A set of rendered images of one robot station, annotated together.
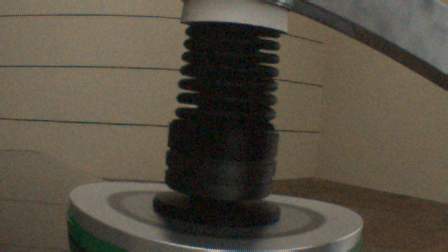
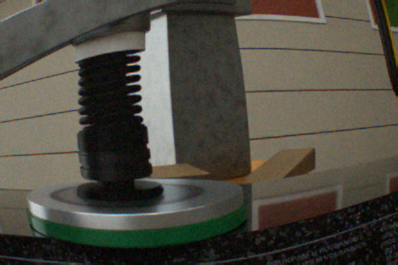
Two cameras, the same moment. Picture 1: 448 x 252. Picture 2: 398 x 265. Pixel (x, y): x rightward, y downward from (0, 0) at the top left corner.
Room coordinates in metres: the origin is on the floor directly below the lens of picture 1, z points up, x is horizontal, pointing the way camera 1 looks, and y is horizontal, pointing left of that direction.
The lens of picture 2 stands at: (0.80, -0.33, 0.95)
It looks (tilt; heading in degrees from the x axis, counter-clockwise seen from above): 3 degrees down; 129
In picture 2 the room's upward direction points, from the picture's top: 5 degrees counter-clockwise
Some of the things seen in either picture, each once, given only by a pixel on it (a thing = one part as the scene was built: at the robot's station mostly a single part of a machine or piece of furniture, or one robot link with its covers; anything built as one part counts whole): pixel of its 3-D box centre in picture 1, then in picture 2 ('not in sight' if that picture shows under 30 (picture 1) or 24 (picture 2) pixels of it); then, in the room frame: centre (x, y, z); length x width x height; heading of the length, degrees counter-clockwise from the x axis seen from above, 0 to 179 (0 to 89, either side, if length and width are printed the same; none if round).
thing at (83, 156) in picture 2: (220, 163); (112, 156); (0.43, 0.00, 0.91); 0.07 x 0.07 x 0.01
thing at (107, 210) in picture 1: (215, 221); (118, 200); (0.43, 0.00, 0.87); 0.21 x 0.21 x 0.01
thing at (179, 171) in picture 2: not in sight; (171, 183); (0.07, 0.47, 0.81); 0.20 x 0.10 x 0.05; 141
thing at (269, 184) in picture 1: (219, 182); (114, 169); (0.43, 0.00, 0.90); 0.07 x 0.07 x 0.01
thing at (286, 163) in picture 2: not in sight; (280, 166); (0.17, 0.68, 0.80); 0.20 x 0.10 x 0.05; 94
